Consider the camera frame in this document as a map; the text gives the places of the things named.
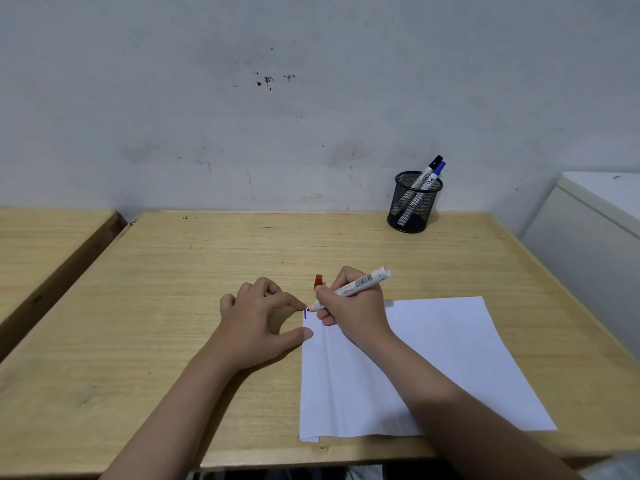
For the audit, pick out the person's right hand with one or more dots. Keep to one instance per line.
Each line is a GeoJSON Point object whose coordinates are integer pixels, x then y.
{"type": "Point", "coordinates": [360, 314]}

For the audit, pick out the person's left hand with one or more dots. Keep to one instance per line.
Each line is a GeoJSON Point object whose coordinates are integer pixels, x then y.
{"type": "Point", "coordinates": [250, 329]}

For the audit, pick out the person's left middle finger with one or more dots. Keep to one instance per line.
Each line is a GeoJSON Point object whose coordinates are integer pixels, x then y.
{"type": "Point", "coordinates": [265, 284]}

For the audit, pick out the person's left thumb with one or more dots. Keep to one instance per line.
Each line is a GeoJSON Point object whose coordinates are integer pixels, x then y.
{"type": "Point", "coordinates": [292, 339]}

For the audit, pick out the person's left little finger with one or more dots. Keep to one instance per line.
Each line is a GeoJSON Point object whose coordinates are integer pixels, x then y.
{"type": "Point", "coordinates": [227, 302]}

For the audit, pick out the white marker pen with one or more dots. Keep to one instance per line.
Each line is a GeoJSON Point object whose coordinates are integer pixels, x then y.
{"type": "Point", "coordinates": [369, 279]}

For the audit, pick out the white paper sheet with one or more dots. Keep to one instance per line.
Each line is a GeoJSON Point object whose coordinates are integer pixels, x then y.
{"type": "Point", "coordinates": [460, 344]}

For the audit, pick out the person's left forearm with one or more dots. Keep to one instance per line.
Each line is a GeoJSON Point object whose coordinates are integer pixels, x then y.
{"type": "Point", "coordinates": [175, 419]}

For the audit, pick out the person's right forearm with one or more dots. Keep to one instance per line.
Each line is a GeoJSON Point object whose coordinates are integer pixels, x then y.
{"type": "Point", "coordinates": [465, 419]}

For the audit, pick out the red marker cap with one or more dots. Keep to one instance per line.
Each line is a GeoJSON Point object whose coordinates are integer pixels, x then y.
{"type": "Point", "coordinates": [318, 281]}

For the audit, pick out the black mesh pen holder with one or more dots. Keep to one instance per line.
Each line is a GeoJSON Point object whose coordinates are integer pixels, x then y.
{"type": "Point", "coordinates": [412, 214]}

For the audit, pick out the black capped white marker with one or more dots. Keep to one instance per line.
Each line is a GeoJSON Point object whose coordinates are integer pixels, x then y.
{"type": "Point", "coordinates": [425, 175]}

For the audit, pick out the wooden side desk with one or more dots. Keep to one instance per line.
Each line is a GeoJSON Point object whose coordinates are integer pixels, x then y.
{"type": "Point", "coordinates": [40, 249]}

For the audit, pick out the blue capped white marker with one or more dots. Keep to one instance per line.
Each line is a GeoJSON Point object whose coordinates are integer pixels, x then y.
{"type": "Point", "coordinates": [439, 167]}

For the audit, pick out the white cabinet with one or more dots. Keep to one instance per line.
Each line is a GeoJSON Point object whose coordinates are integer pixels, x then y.
{"type": "Point", "coordinates": [585, 244]}

